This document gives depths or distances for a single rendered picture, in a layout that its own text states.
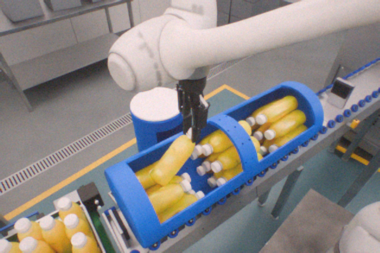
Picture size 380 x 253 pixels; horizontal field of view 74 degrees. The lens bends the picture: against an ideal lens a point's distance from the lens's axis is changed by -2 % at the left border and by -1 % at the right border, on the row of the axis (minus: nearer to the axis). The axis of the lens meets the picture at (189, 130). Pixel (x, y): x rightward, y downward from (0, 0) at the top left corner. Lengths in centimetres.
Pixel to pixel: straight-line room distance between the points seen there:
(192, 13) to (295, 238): 75
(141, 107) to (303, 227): 89
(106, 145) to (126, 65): 223
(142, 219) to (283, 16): 60
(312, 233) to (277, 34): 73
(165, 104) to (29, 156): 183
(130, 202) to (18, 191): 194
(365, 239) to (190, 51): 60
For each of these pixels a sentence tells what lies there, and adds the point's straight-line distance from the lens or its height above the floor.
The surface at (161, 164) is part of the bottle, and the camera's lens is 82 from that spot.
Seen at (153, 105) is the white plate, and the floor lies 104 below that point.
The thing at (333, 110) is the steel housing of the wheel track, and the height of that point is 93.
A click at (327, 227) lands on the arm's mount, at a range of 102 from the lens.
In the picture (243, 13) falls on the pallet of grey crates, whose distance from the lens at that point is 423.
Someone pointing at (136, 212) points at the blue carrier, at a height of 120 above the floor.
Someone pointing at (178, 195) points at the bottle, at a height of 113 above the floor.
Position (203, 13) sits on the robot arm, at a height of 166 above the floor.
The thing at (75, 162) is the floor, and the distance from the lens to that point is 259.
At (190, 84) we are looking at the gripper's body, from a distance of 65.
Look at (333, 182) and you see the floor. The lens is 256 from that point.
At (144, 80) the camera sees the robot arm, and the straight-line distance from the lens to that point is 43.
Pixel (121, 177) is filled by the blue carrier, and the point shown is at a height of 123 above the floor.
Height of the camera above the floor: 184
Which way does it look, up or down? 44 degrees down
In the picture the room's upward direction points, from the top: straight up
